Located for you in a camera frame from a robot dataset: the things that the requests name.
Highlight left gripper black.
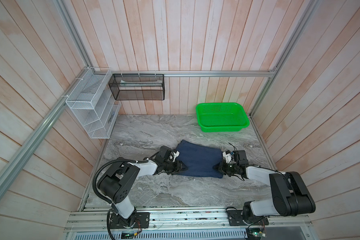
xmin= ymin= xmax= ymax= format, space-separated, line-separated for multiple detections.
xmin=162 ymin=158 xmax=188 ymax=175

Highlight dark blue denim trousers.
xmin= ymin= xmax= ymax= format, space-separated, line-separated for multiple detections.
xmin=176 ymin=140 xmax=223 ymax=179

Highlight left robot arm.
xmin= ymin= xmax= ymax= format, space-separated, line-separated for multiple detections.
xmin=92 ymin=151 xmax=188 ymax=226

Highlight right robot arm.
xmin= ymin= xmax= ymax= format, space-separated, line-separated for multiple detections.
xmin=214 ymin=161 xmax=316 ymax=224

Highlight green plastic basket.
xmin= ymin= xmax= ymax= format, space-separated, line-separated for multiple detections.
xmin=196 ymin=103 xmax=250 ymax=133

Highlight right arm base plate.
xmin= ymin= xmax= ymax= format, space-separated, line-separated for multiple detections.
xmin=226 ymin=208 xmax=269 ymax=227

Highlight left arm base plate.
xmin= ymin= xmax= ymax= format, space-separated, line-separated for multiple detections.
xmin=107 ymin=211 xmax=150 ymax=230

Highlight black mesh wall basket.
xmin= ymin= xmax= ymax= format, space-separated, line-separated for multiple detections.
xmin=108 ymin=73 xmax=166 ymax=101

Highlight aluminium front rail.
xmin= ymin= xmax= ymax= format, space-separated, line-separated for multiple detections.
xmin=63 ymin=207 xmax=318 ymax=240

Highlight aluminium frame back bar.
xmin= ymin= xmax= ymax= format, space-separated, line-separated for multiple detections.
xmin=110 ymin=70 xmax=276 ymax=78

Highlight aluminium frame bar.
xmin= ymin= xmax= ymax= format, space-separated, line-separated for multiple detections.
xmin=0 ymin=66 xmax=90 ymax=201
xmin=110 ymin=70 xmax=276 ymax=78

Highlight white wire mesh shelf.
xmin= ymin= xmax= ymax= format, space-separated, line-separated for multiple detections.
xmin=66 ymin=67 xmax=121 ymax=139

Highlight aluminium frame left bar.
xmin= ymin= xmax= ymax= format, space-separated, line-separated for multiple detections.
xmin=0 ymin=66 xmax=90 ymax=201

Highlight aluminium frame right post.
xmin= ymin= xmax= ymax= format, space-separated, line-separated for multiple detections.
xmin=249 ymin=1 xmax=322 ymax=120

